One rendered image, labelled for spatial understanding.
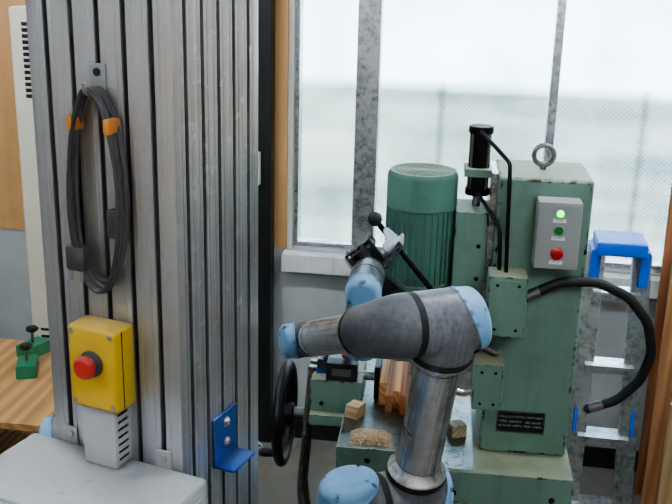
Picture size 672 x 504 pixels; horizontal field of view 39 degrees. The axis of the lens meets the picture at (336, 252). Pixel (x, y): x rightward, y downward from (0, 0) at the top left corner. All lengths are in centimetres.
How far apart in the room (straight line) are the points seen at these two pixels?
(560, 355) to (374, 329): 88
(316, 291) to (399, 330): 233
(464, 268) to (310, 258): 153
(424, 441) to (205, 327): 51
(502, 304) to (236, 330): 85
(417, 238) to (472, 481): 62
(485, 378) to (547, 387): 19
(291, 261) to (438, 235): 158
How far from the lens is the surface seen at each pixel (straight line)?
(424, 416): 176
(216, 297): 150
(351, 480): 186
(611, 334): 393
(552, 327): 237
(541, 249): 224
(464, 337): 164
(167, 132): 135
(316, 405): 249
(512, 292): 224
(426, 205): 228
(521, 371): 241
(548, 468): 247
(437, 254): 233
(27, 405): 340
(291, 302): 394
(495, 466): 244
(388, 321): 159
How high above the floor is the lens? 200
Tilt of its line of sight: 17 degrees down
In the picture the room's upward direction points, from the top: 1 degrees clockwise
